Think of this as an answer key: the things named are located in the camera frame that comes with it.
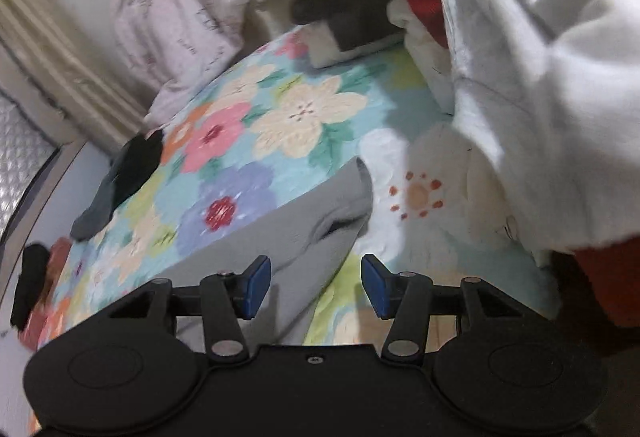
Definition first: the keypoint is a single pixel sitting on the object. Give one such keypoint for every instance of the beige curtain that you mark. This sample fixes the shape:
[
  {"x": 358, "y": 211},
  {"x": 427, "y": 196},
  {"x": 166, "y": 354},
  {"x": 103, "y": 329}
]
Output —
[{"x": 50, "y": 57}]

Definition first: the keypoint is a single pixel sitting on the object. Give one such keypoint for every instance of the black folded clothing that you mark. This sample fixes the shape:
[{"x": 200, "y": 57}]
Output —
[{"x": 30, "y": 282}]

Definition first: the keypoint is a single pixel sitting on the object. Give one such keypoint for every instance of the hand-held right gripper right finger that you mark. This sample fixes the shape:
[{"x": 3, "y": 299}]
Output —
[{"x": 377, "y": 287}]

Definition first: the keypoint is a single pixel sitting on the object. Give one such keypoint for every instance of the dark grey folded cloth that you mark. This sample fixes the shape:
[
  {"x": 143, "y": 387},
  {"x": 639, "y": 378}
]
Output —
[{"x": 355, "y": 17}]

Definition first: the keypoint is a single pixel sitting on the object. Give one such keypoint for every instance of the floral quilt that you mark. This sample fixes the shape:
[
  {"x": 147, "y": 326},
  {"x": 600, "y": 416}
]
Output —
[{"x": 300, "y": 117}]

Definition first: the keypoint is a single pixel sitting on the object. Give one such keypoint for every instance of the dark grey garment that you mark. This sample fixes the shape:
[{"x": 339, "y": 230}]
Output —
[{"x": 95, "y": 217}]

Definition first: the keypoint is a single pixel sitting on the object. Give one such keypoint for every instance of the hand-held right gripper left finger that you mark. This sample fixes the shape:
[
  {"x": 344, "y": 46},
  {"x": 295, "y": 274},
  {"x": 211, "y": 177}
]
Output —
[{"x": 257, "y": 287}]

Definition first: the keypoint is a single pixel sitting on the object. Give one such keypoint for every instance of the pink white duvet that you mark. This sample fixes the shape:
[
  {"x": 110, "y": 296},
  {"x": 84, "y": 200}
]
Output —
[{"x": 175, "y": 17}]

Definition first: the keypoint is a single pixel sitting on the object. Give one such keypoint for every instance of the pink suitcase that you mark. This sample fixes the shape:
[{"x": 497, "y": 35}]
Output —
[{"x": 60, "y": 257}]

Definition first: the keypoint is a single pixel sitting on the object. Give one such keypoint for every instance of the white fleece garment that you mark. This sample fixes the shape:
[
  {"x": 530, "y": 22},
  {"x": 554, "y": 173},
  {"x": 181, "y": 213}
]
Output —
[{"x": 550, "y": 42}]

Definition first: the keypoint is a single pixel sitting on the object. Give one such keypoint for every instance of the black garment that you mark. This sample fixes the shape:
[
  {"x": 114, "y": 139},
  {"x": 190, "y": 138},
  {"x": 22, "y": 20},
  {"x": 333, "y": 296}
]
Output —
[{"x": 140, "y": 162}]

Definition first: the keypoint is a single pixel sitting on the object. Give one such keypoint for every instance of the silver quilted window cover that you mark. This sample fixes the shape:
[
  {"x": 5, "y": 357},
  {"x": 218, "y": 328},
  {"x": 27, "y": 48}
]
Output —
[{"x": 20, "y": 157}]

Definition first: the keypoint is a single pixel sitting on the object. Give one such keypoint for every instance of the grey knit sweater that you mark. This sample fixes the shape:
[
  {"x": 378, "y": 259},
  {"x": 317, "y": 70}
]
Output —
[{"x": 280, "y": 232}]

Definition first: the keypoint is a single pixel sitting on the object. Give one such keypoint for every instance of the beige window frame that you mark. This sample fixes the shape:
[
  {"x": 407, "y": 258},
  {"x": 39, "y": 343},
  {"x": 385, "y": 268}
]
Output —
[{"x": 65, "y": 167}]

